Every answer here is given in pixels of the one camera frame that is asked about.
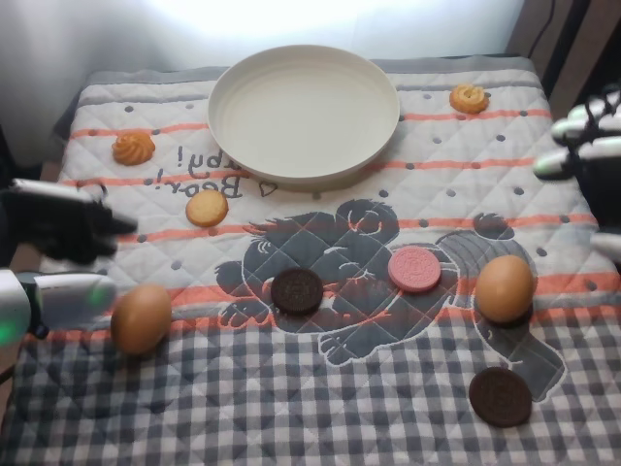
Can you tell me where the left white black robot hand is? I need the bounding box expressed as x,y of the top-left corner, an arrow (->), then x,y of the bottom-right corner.
0,178 -> 140,349

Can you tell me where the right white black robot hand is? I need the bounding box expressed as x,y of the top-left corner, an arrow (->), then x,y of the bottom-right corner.
532,83 -> 621,266

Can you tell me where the brown egg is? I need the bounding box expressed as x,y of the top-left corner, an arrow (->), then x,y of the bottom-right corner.
474,254 -> 536,325
110,283 -> 174,355

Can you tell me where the round white plate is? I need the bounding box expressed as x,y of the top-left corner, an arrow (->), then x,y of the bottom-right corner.
207,44 -> 402,191

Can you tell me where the orange swirl cookie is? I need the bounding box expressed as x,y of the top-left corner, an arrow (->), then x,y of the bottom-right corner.
112,130 -> 156,167

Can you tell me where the round golden butter biscuit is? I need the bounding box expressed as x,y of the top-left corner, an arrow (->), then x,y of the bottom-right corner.
185,189 -> 230,228

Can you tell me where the pale yellow swirl cookie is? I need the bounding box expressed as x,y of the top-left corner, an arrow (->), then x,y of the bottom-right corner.
448,83 -> 491,116

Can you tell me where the pink sandwich cookie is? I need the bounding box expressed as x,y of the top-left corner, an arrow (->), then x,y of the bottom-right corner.
387,246 -> 442,295

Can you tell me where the chocolate sandwich cookie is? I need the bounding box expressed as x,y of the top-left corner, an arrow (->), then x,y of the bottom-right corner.
270,267 -> 325,316
468,366 -> 535,429

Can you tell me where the grey quilt with bear print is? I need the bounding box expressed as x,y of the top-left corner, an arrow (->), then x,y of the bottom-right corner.
9,52 -> 621,466

